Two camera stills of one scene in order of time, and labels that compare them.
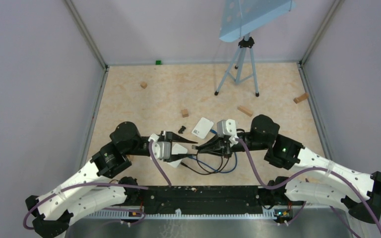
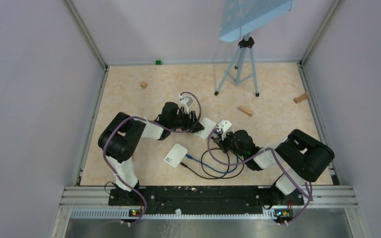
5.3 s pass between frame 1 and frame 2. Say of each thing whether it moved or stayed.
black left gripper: moved
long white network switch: stayed
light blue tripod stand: stayed
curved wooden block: stayed
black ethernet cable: moved
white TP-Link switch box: stayed
